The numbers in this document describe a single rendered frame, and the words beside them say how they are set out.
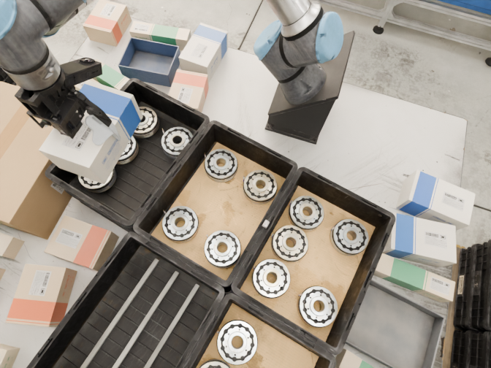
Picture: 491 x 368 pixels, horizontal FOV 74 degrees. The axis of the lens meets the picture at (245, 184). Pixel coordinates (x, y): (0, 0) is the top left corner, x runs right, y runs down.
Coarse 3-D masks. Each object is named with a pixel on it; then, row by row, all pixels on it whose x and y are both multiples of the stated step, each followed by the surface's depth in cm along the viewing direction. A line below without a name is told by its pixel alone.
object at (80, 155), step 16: (96, 96) 75; (112, 96) 75; (128, 96) 75; (112, 112) 73; (128, 112) 76; (80, 128) 72; (128, 128) 78; (48, 144) 70; (64, 144) 70; (80, 144) 70; (112, 144) 74; (64, 160) 69; (80, 160) 69; (96, 160) 70; (112, 160) 76; (96, 176) 72
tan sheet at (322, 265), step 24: (336, 216) 99; (288, 240) 95; (312, 240) 96; (288, 264) 93; (312, 264) 93; (336, 264) 93; (240, 288) 90; (288, 288) 90; (336, 288) 91; (288, 312) 88
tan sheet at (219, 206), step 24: (216, 144) 107; (240, 168) 104; (264, 168) 104; (192, 192) 100; (216, 192) 100; (240, 192) 101; (216, 216) 97; (240, 216) 98; (168, 240) 94; (192, 240) 94; (240, 240) 95
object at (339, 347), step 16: (320, 176) 93; (288, 192) 92; (352, 192) 91; (272, 224) 87; (256, 240) 85; (384, 240) 86; (240, 272) 82; (368, 272) 83; (256, 304) 79; (288, 320) 78; (352, 320) 78; (304, 336) 77; (336, 352) 76
